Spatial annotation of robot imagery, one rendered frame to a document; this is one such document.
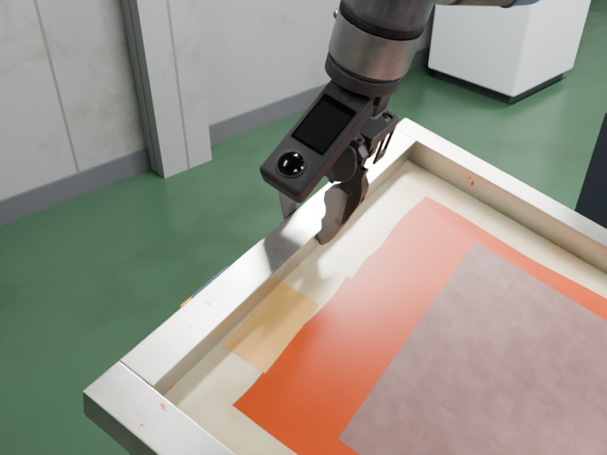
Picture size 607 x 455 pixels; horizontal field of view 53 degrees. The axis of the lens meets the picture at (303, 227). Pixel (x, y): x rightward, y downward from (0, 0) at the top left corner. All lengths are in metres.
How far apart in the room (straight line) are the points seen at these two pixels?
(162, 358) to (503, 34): 3.72
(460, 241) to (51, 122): 2.51
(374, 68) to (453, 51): 3.80
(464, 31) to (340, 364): 3.76
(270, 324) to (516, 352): 0.27
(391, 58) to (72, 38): 2.55
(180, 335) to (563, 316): 0.44
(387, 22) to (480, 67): 3.73
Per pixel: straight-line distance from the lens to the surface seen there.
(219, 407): 0.55
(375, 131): 0.60
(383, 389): 0.60
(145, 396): 0.51
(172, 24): 3.04
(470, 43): 4.25
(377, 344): 0.63
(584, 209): 1.28
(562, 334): 0.75
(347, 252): 0.70
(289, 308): 0.63
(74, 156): 3.18
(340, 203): 0.62
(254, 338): 0.60
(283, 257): 0.62
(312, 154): 0.53
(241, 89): 3.58
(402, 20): 0.52
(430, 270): 0.72
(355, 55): 0.53
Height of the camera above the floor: 1.65
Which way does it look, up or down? 36 degrees down
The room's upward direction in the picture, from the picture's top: straight up
